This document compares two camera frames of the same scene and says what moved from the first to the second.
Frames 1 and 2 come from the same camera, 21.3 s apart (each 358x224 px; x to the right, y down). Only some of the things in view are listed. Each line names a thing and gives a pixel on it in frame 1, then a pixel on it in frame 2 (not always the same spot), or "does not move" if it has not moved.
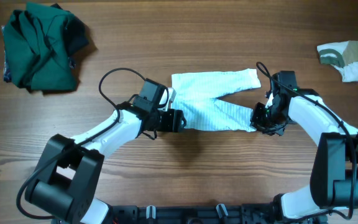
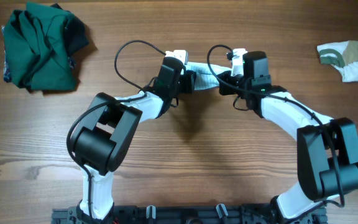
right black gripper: x=258 y=124 → x=225 y=89
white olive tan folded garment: x=348 y=56 does not move
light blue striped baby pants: x=196 y=96 → x=206 y=74
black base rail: x=180 y=214 does not move
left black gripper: x=173 y=121 → x=189 y=77
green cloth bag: x=41 y=42 does not move
